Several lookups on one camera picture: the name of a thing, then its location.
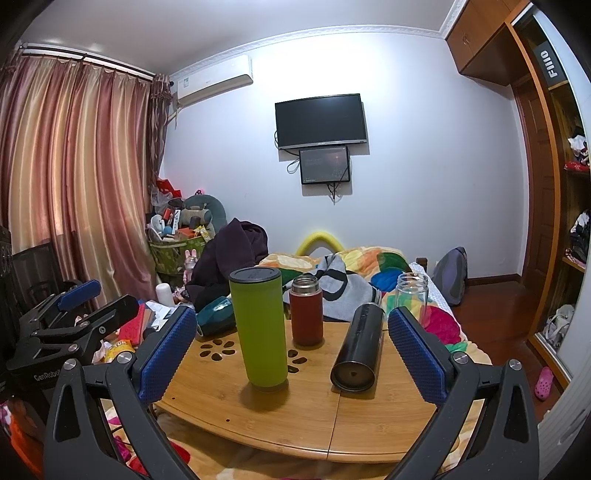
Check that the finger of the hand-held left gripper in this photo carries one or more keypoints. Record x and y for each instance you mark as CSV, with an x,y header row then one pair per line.
x,y
113,311
81,293

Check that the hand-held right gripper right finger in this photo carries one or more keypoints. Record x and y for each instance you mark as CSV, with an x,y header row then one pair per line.
x,y
415,355

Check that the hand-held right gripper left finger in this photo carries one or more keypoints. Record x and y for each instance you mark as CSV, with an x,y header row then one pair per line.
x,y
168,355

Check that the black thermos cup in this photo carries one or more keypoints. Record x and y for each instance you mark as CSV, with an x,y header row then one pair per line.
x,y
358,346

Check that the teal cup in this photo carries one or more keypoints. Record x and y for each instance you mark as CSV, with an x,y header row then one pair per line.
x,y
214,316

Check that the green tumbler cup black lid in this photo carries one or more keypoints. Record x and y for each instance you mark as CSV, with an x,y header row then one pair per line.
x,y
258,332

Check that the red thermos cup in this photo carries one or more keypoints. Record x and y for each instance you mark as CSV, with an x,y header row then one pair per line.
x,y
307,318

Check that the yellow snack packet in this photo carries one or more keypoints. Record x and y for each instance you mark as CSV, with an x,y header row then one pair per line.
x,y
119,351

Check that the black chair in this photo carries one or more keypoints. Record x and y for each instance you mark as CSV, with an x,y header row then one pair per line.
x,y
37,272

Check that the white plastic bottle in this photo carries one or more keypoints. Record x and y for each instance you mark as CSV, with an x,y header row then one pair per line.
x,y
163,293

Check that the clear glass jar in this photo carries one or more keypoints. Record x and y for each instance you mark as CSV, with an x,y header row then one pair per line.
x,y
412,295

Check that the green storage basket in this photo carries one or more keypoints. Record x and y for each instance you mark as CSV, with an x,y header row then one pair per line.
x,y
168,258

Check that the grey purple backpack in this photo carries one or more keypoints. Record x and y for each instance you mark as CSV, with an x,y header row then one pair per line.
x,y
451,274

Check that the colourful patchwork blanket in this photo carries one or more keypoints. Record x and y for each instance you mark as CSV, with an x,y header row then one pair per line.
x,y
383,265

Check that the grey black garment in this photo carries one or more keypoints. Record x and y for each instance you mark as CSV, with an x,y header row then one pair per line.
x,y
341,286

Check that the dark purple garment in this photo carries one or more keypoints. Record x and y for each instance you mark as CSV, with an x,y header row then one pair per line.
x,y
231,258

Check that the pink gold curtain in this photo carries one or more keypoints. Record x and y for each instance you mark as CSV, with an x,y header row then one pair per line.
x,y
78,175

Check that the wooden folding table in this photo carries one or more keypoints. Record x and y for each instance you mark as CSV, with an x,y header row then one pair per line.
x,y
300,415

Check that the pink slipper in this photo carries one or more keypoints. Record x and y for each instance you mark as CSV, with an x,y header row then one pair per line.
x,y
544,383

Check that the red plastic bag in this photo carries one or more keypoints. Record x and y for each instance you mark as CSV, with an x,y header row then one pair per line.
x,y
167,187

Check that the grey green plush toy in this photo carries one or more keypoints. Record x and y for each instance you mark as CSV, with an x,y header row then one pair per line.
x,y
203,207

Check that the white handbag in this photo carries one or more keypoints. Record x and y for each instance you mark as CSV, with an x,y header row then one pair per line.
x,y
559,325

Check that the yellow foam tube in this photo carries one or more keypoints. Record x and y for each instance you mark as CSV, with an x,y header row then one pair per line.
x,y
318,237

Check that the brown wooden door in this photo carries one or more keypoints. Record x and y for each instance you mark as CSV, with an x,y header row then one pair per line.
x,y
538,194

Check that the open wooden wardrobe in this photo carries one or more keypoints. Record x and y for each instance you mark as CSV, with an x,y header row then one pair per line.
x,y
570,207

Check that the white air conditioner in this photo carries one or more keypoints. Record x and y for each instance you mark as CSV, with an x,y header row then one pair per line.
x,y
214,81

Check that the wooden overhead cabinet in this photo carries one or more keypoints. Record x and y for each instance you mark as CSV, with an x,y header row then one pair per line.
x,y
480,41

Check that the small black wall monitor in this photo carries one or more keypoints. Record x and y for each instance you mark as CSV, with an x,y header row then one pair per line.
x,y
324,165

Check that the wall-mounted black television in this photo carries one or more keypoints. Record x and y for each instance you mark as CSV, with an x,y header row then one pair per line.
x,y
321,121

